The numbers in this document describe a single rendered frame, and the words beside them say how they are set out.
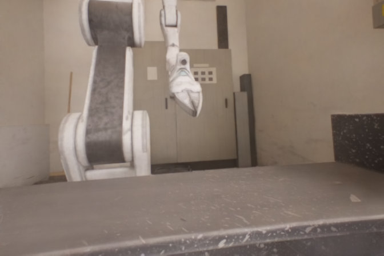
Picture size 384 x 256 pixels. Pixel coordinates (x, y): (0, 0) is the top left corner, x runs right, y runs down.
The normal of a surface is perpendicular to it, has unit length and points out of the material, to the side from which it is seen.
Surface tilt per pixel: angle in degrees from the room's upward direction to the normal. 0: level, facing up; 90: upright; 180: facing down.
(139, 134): 79
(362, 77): 90
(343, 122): 90
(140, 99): 90
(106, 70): 64
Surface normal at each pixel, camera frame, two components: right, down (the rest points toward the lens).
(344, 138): -0.99, 0.04
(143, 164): 0.18, 0.46
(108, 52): 0.14, -0.48
